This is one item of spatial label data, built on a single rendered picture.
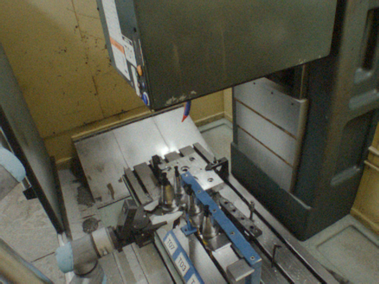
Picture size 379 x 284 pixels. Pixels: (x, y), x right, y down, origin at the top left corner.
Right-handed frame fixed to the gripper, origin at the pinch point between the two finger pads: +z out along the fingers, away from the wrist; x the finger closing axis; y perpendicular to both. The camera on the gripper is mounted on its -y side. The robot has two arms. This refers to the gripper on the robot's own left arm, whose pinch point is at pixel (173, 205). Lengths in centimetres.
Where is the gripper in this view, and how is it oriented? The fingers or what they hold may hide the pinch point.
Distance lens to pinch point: 91.8
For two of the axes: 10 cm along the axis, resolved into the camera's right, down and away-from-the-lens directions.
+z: 8.8, -3.5, 3.1
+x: 4.5, 4.9, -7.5
